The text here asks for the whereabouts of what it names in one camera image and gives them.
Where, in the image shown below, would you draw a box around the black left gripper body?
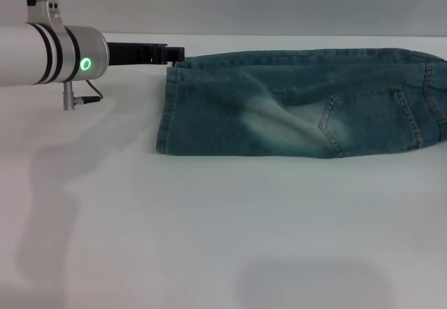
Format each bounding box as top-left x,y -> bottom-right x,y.
107,42 -> 150,67

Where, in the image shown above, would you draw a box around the blue denim shorts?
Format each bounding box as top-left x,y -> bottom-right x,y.
155,47 -> 447,159

